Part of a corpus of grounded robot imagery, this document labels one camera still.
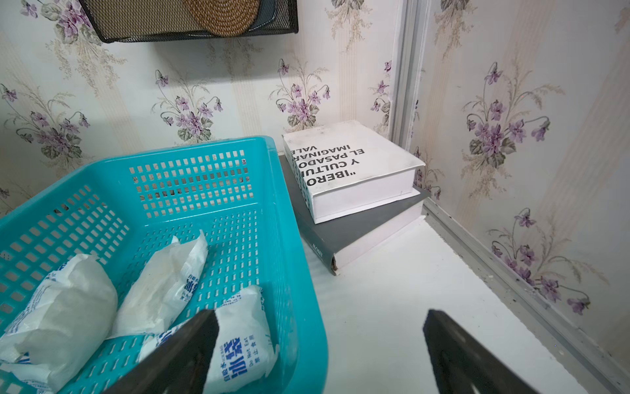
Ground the white ice pack middle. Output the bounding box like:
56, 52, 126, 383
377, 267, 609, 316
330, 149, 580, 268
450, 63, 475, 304
109, 231, 208, 339

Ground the grey hardcover book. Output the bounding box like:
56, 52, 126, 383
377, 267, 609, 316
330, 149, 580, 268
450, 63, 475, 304
280, 156, 429, 275

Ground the round woven rattan coaster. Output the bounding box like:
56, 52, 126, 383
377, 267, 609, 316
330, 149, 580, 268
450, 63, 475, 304
184, 0, 260, 37

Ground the white book black lettering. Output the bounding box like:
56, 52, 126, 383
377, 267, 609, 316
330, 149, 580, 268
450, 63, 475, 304
282, 121, 425, 224

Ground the black mesh wall organizer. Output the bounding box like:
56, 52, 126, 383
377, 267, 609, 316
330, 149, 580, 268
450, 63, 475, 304
80, 0, 299, 44

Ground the white ice pack left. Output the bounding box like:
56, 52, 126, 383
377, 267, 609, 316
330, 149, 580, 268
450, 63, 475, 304
1, 254, 117, 393

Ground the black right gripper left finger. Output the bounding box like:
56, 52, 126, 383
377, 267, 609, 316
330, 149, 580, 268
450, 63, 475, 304
105, 310, 220, 394

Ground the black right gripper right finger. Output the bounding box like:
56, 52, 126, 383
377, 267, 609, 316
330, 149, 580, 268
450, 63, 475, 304
423, 310, 536, 393

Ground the white ice pack blue print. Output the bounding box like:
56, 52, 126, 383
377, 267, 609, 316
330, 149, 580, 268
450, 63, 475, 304
137, 285, 280, 394

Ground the teal plastic basket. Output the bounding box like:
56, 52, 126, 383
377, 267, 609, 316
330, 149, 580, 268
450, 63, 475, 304
1, 137, 328, 393

